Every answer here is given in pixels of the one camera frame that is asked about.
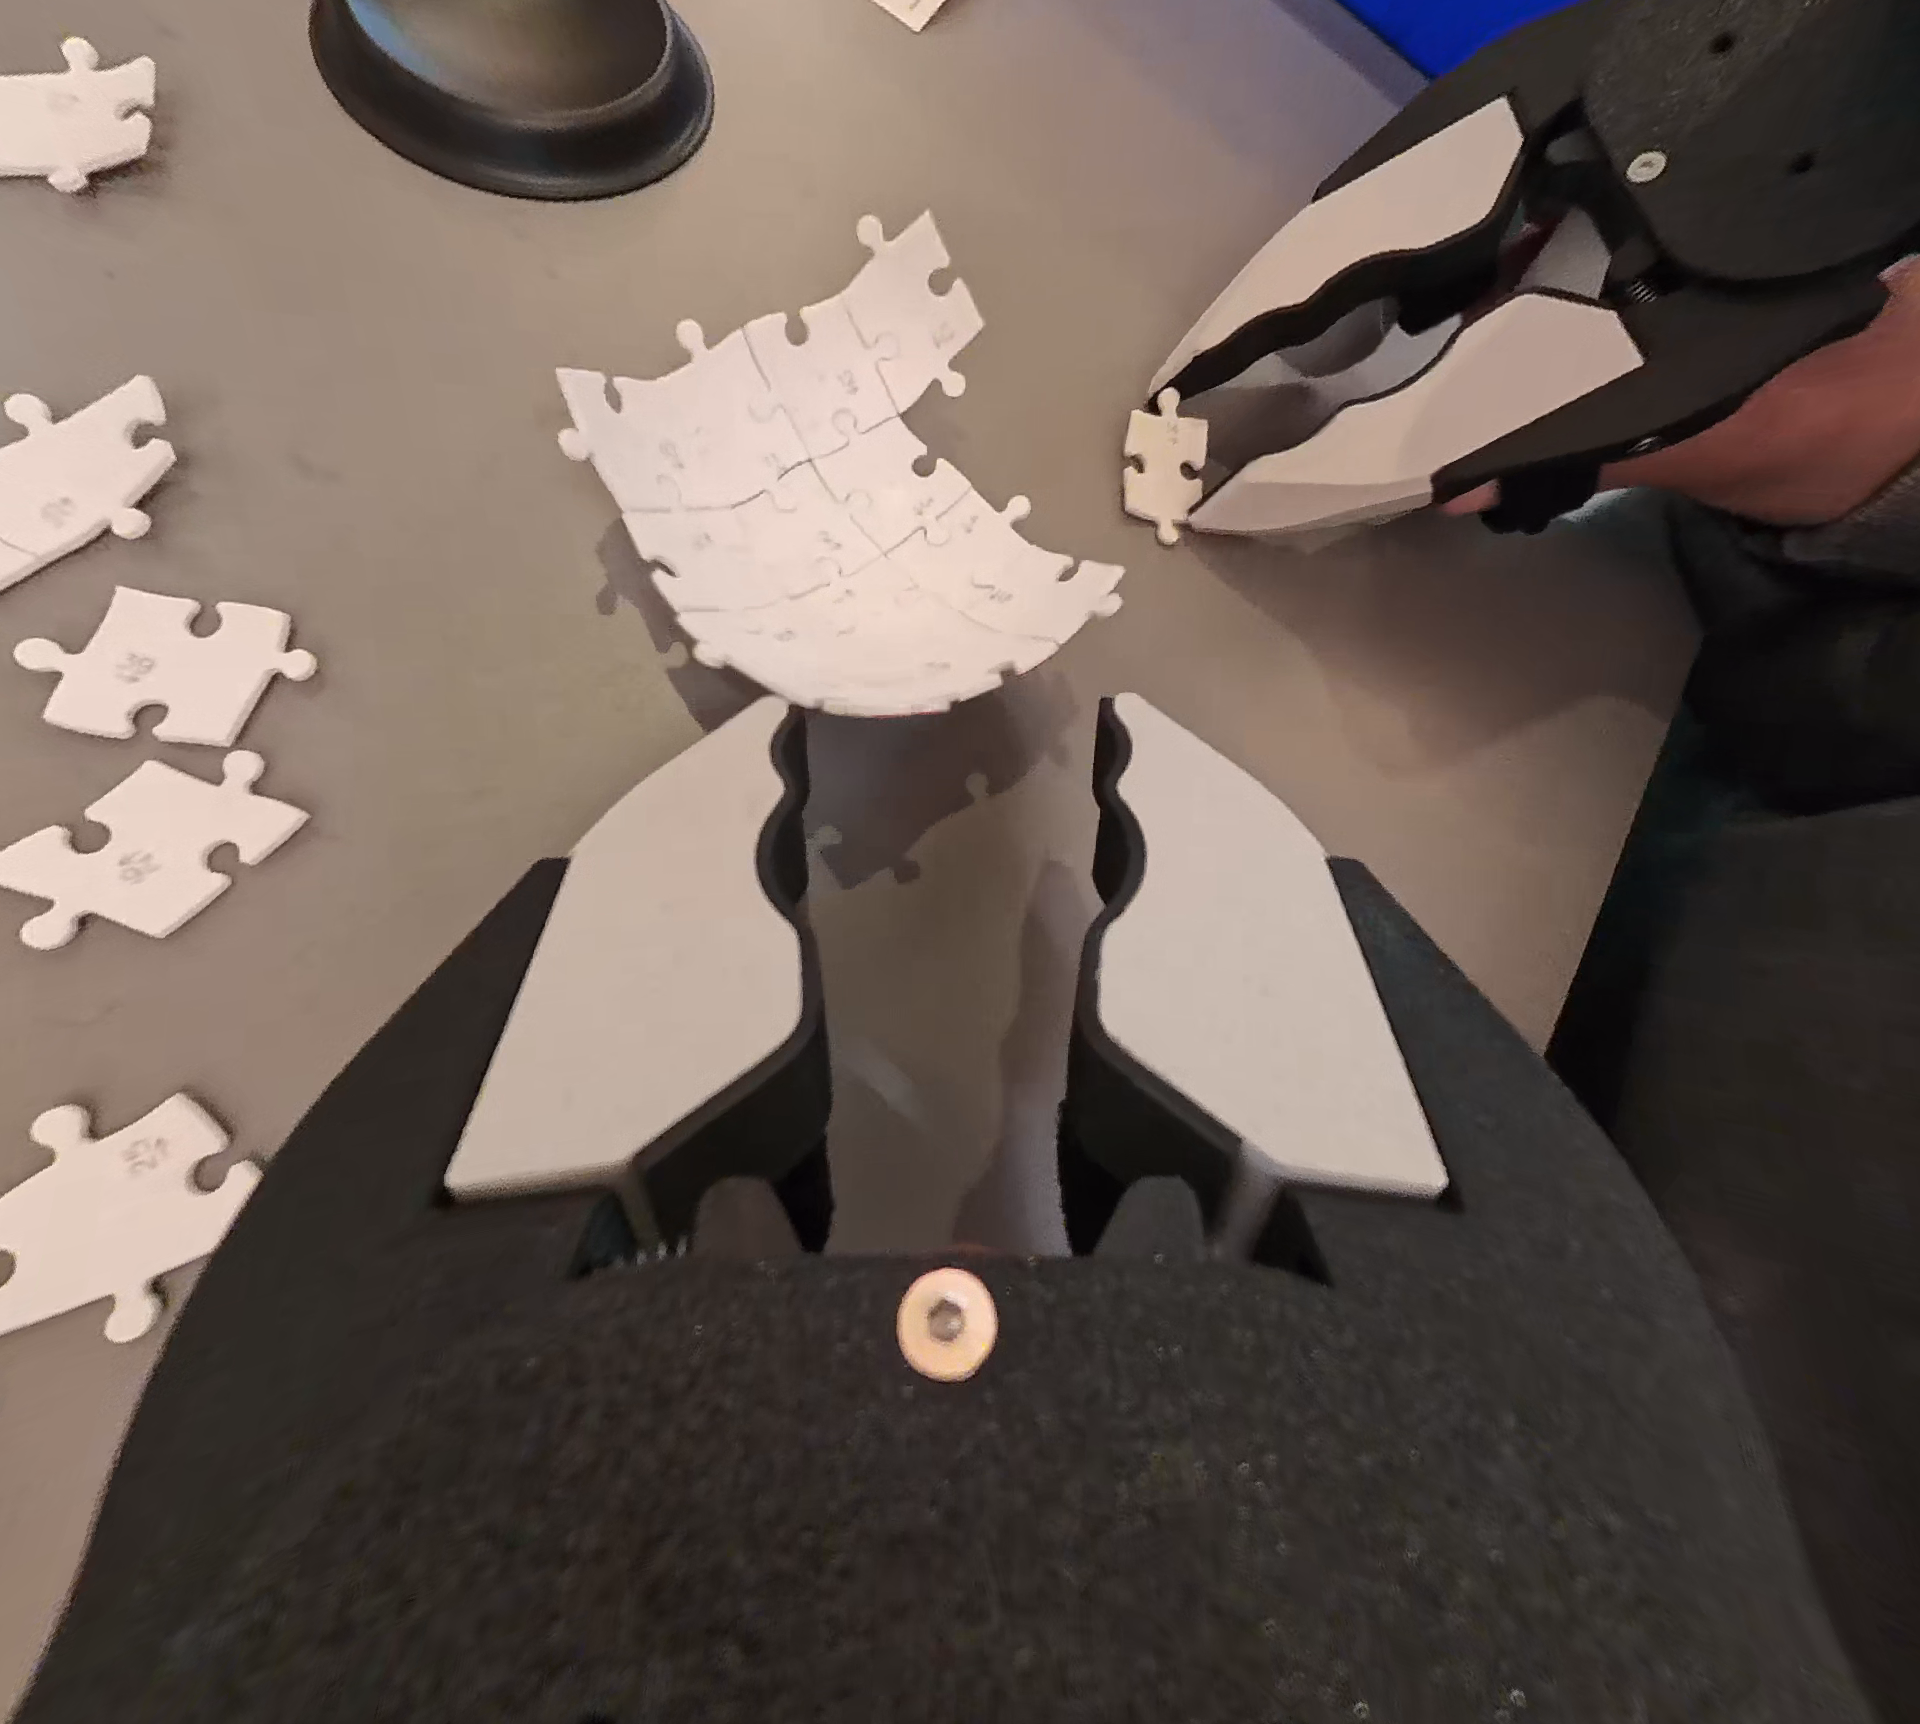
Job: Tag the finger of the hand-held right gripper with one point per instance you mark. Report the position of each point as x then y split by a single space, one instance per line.
1350 238
1440 434

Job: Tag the black round stand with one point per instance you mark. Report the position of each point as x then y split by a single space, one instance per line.
511 52

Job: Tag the pile of white puzzle pieces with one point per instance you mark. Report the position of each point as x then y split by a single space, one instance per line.
150 675

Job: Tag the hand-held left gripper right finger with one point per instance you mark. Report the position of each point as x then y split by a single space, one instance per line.
1260 989

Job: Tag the joined white puzzle piece pair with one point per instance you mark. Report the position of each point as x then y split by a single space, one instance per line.
74 113

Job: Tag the person's right forearm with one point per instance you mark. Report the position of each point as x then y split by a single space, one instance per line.
1814 644

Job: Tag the single white puzzle piece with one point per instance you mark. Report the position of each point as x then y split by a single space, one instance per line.
1166 465

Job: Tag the curved assembled puzzle section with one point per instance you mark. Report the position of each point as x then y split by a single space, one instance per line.
841 524

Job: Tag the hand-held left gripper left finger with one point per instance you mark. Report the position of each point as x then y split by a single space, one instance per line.
660 989

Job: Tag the person's right hand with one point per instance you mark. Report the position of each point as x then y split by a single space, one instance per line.
1814 405

